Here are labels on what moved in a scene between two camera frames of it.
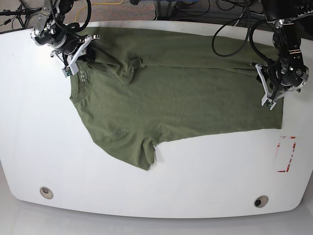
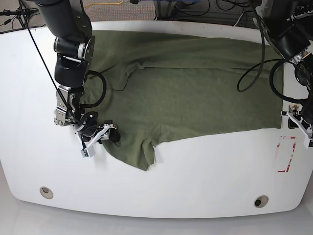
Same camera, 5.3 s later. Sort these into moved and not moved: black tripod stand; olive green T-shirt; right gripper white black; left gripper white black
Moved: left gripper white black; right gripper white black
Not moved: olive green T-shirt; black tripod stand
